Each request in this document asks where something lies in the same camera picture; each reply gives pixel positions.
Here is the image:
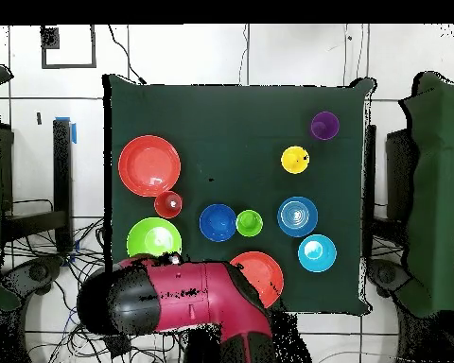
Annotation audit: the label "grey pedestal foot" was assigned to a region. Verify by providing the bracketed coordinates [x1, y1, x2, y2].
[0, 255, 66, 297]
[365, 258, 414, 300]

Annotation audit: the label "green plastic cup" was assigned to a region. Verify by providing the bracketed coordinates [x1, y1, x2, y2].
[235, 209, 265, 238]

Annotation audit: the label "dark green tablecloth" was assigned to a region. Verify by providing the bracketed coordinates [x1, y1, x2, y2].
[102, 73, 377, 317]

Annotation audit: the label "light blue plastic bowl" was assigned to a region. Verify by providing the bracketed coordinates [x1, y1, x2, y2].
[297, 233, 339, 274]

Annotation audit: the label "black square frame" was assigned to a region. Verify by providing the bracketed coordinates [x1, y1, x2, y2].
[40, 24, 97, 70]

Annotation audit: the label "dark blue plastic bowl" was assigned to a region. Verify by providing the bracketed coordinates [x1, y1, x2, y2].
[199, 203, 238, 243]

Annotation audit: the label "yellow plastic cup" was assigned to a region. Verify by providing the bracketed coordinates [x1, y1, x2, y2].
[280, 146, 311, 176]

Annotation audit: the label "orange plastic cup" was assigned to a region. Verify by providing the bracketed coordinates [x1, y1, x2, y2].
[153, 190, 183, 220]

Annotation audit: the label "black cable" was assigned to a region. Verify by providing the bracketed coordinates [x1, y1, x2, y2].
[107, 24, 148, 85]

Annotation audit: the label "blue ribbed plastic bowl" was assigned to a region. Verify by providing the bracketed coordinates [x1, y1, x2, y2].
[276, 195, 320, 238]

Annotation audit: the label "blue tape strip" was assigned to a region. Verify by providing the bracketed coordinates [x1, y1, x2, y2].
[55, 115, 78, 146]

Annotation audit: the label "black power brick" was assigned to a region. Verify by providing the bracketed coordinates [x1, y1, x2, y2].
[104, 334, 132, 359]

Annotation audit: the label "black metal post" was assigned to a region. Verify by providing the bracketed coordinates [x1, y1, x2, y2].
[363, 123, 378, 259]
[52, 117, 75, 253]

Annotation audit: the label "green plastic bowl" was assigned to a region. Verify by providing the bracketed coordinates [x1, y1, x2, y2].
[126, 216, 183, 259]

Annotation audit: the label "tangled floor cables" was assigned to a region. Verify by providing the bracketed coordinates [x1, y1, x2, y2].
[3, 216, 190, 363]

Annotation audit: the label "purple plastic cup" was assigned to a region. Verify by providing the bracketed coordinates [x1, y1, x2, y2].
[309, 111, 341, 142]

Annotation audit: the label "orange plastic bowl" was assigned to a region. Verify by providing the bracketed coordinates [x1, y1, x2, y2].
[229, 251, 285, 309]
[117, 134, 182, 199]

